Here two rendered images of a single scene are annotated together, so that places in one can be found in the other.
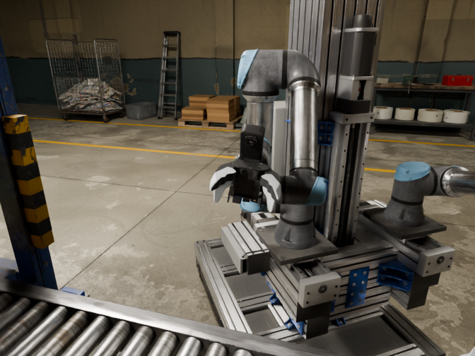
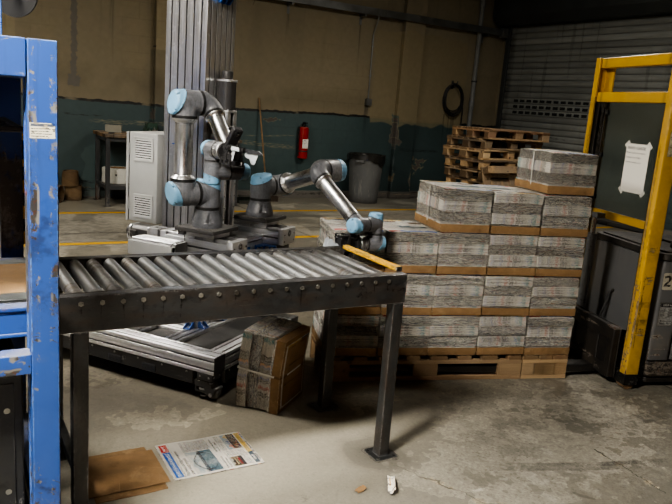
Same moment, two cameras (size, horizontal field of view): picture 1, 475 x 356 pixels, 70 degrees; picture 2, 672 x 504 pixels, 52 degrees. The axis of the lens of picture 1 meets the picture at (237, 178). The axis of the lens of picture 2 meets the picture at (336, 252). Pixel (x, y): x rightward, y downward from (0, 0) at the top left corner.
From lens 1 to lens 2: 2.43 m
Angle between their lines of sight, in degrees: 46
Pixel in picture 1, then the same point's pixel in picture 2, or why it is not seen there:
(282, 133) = (162, 156)
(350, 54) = (224, 95)
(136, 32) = not seen: outside the picture
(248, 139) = (236, 133)
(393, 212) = (255, 209)
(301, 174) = not seen: hidden behind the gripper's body
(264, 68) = (193, 101)
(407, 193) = (262, 192)
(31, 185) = not seen: hidden behind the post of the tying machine
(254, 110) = (185, 128)
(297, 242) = (215, 223)
